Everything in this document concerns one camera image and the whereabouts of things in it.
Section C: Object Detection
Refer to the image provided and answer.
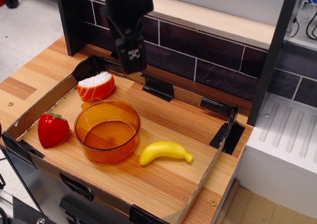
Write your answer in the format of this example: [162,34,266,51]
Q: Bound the cables in background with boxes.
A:
[289,0,317,40]

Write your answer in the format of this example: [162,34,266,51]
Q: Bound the cardboard fence with black tape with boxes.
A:
[3,56,242,224]

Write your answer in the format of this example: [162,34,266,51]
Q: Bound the orange transparent plastic pot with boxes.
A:
[74,98,141,165]

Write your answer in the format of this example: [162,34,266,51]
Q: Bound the dark shelf frame with tiles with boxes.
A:
[57,0,317,125]

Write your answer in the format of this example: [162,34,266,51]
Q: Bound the white toy sink drainboard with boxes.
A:
[237,95,317,219]

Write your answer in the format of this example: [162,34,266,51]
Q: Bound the yellow toy banana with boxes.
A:
[139,141,193,166]

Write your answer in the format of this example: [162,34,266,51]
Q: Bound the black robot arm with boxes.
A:
[102,0,154,74]

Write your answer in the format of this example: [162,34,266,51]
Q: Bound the black caster wheel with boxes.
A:
[4,0,19,8]

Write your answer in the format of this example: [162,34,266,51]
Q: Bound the salmon sushi toy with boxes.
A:
[77,72,115,101]

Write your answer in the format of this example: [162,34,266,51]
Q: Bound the red toy strawberry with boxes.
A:
[38,112,70,148]

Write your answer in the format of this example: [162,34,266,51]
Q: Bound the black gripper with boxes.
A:
[102,0,154,74]

